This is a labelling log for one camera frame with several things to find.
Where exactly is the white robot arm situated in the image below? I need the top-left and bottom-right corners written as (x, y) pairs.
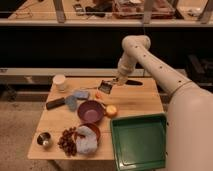
top-left (117, 35), bottom-right (213, 171)

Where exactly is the white cylindrical cup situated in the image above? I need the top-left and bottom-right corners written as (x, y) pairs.
top-left (53, 74), bottom-right (67, 91)

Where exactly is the small metal cup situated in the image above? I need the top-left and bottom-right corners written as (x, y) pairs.
top-left (37, 132), bottom-right (52, 148)

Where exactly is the orange carrot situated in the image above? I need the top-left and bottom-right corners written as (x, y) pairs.
top-left (95, 92), bottom-right (102, 99)

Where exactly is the yellow orange fruit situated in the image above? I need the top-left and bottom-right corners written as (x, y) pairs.
top-left (106, 105), bottom-right (118, 118)

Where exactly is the blue sponge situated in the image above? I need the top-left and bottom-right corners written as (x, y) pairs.
top-left (73, 90), bottom-right (90, 100)

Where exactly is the purple plastic bowl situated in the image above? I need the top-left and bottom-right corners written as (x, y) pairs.
top-left (77, 100), bottom-right (104, 123)

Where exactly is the dark red bowl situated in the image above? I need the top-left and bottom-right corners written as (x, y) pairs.
top-left (74, 123), bottom-right (101, 141)

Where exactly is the wooden table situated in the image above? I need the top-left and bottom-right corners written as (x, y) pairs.
top-left (27, 78), bottom-right (164, 160)

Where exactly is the green plastic tray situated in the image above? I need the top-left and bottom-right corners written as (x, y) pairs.
top-left (110, 114), bottom-right (166, 171)

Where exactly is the light blue cloth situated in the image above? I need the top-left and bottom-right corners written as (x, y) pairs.
top-left (76, 126), bottom-right (98, 154)

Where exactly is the bunch of dark grapes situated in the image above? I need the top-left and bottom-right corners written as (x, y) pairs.
top-left (58, 127), bottom-right (77, 156)

